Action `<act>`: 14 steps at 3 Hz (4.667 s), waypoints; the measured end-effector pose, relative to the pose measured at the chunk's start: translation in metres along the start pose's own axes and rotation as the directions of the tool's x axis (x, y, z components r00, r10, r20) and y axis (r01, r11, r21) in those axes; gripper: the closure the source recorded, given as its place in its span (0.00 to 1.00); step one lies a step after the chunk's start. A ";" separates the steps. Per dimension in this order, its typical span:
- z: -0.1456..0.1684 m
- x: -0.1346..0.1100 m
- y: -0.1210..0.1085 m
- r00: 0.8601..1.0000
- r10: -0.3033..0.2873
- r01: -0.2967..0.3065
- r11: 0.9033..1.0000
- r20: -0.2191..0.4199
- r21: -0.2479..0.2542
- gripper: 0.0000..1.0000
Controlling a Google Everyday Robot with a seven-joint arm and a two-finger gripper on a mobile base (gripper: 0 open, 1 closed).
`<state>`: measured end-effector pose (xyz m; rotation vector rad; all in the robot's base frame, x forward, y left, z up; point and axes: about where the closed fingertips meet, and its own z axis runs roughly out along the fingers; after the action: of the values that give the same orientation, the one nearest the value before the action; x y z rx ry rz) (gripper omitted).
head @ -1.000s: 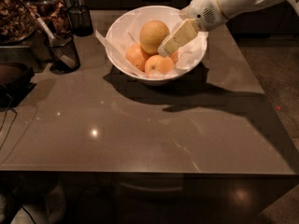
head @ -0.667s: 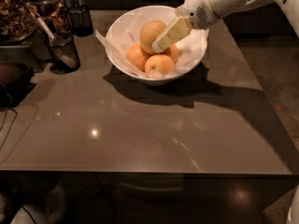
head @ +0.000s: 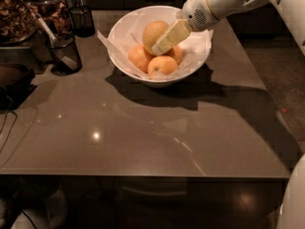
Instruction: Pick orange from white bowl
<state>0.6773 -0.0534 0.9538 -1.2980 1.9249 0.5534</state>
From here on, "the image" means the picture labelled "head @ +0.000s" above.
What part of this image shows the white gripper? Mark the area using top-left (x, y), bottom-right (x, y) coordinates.
top-left (152, 0), bottom-right (218, 55)

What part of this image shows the large yellow-orange top orange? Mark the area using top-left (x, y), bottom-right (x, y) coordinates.
top-left (142, 21), bottom-right (169, 55)

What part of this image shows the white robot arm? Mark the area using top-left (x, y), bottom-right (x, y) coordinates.
top-left (152, 0), bottom-right (305, 55)

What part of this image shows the right back orange in bowl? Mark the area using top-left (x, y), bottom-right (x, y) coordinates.
top-left (167, 45), bottom-right (182, 64)

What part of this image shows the orange in bowl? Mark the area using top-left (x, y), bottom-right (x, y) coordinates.
top-left (167, 45), bottom-right (182, 64)
top-left (148, 55), bottom-right (178, 78)
top-left (128, 44), bottom-right (153, 73)

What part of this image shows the front orange in bowl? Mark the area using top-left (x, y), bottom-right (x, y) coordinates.
top-left (148, 55), bottom-right (178, 78)

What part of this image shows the white bowl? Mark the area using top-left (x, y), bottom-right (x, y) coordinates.
top-left (107, 5), bottom-right (213, 89)

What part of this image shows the left orange in bowl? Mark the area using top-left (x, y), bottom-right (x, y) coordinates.
top-left (128, 44), bottom-right (153, 73)

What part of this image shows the white paper liner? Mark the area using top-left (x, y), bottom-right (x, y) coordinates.
top-left (96, 10), bottom-right (214, 81)

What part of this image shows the black mesh cup back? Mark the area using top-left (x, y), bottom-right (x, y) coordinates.
top-left (69, 6), bottom-right (95, 37)

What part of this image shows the black mesh cup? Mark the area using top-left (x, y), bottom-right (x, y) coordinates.
top-left (46, 33), bottom-right (82, 75)
top-left (69, 6), bottom-right (95, 37)

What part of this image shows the black mesh cup front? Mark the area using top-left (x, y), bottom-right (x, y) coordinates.
top-left (46, 33), bottom-right (82, 75)

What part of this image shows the metal serving scoop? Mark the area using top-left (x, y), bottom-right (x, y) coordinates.
top-left (5, 0), bottom-right (77, 71)

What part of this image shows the glass jar of snacks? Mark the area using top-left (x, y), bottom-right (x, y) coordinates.
top-left (25, 0), bottom-right (71, 34)

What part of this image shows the tray of nuts left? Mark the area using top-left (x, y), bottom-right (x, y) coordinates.
top-left (0, 0), bottom-right (36, 46)

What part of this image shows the dark brown box device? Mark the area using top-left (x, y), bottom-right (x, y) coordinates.
top-left (0, 63), bottom-right (35, 110)

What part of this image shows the black cable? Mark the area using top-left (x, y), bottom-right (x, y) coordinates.
top-left (0, 94), bottom-right (19, 155)

